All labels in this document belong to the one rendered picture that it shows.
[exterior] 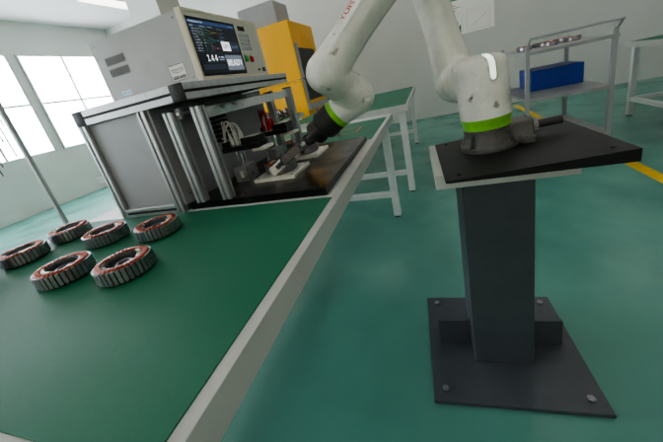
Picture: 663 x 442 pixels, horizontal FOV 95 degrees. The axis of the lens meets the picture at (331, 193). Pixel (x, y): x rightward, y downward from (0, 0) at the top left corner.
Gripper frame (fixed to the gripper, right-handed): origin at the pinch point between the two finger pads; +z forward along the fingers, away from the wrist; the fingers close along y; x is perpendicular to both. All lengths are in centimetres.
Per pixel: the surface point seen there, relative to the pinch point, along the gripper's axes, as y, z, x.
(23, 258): -50, 52, 26
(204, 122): -19.6, -2.2, 21.9
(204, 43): -1.3, -9.1, 43.1
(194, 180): -20.4, 14.6, 13.5
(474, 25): 534, -137, -23
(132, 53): -7, 9, 56
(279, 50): 348, 90, 134
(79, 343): -71, 4, -2
